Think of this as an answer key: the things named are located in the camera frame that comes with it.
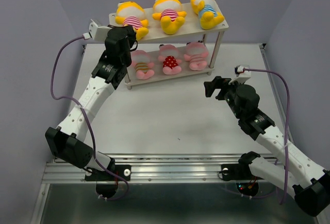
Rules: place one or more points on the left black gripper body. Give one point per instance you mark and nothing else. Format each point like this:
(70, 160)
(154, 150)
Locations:
(128, 60)

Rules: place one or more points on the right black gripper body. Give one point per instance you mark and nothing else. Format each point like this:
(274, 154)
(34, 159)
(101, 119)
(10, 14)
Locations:
(228, 94)

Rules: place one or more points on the yellow toy pink stripes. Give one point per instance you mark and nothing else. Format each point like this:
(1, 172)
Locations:
(130, 13)

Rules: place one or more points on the pink frog toy orange stripes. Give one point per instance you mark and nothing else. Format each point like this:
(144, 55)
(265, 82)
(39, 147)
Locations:
(141, 62)

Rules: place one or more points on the pink frog toy striped shirt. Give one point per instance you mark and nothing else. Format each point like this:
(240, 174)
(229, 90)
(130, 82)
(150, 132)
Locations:
(196, 54)

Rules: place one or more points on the yellow toy red stripes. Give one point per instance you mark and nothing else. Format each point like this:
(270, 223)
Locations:
(171, 15)

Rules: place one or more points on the pink frog toy polka-dot dress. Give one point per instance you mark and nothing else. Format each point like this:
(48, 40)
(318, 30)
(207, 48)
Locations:
(168, 56)

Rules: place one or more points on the yellow toy blue striped shirt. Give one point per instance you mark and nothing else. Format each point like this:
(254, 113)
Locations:
(207, 14)

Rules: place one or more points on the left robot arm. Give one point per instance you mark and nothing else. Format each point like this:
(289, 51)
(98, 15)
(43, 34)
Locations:
(73, 140)

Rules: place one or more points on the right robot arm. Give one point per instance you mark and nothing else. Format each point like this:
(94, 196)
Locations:
(304, 180)

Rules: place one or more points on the white two-tier shelf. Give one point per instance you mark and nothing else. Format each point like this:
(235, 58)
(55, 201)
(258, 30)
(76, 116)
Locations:
(190, 31)

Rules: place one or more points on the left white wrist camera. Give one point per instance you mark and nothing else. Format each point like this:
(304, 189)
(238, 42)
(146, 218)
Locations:
(96, 31)

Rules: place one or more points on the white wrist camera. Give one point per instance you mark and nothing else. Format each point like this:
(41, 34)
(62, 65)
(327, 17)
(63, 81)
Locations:
(242, 74)
(96, 31)

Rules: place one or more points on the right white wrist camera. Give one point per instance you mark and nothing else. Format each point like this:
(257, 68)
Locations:
(242, 74)

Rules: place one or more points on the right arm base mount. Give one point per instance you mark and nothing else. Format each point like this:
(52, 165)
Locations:
(240, 170)

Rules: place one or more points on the aluminium rail frame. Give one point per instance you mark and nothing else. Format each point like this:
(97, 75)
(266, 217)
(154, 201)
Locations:
(175, 140)

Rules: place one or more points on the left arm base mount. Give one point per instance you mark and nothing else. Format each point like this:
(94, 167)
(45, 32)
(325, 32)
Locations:
(94, 175)

